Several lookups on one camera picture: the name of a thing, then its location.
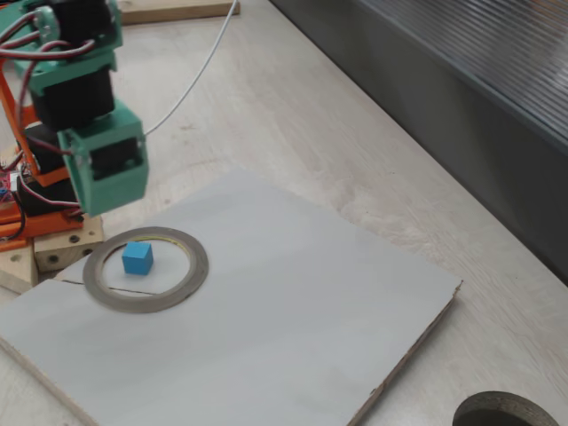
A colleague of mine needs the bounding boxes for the white laminated particle board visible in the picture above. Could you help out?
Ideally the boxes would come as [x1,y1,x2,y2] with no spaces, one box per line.
[0,170,464,426]

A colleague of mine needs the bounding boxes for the red controller circuit board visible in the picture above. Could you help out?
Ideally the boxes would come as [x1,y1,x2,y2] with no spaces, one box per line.
[0,170,21,209]

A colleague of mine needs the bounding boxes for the ribbed glass desk partition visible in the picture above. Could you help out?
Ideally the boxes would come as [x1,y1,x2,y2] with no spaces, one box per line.
[270,0,568,285]

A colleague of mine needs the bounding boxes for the white USB cable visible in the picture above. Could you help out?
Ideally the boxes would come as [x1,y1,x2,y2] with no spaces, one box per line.
[144,0,242,137]

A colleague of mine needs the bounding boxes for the blue cube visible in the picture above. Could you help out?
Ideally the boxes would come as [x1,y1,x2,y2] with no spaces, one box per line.
[122,241,154,275]

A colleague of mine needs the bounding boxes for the light wooden base block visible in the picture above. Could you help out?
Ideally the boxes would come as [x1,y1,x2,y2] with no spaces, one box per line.
[0,216,106,295]

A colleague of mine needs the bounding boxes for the red white black servo wires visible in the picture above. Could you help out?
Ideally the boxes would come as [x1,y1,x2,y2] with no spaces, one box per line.
[0,11,97,112]

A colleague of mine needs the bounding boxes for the roll of tape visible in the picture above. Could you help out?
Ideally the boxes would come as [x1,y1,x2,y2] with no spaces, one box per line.
[82,226,209,314]

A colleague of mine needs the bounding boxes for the long wooden plank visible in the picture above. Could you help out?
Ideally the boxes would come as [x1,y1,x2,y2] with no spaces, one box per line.
[119,0,241,26]

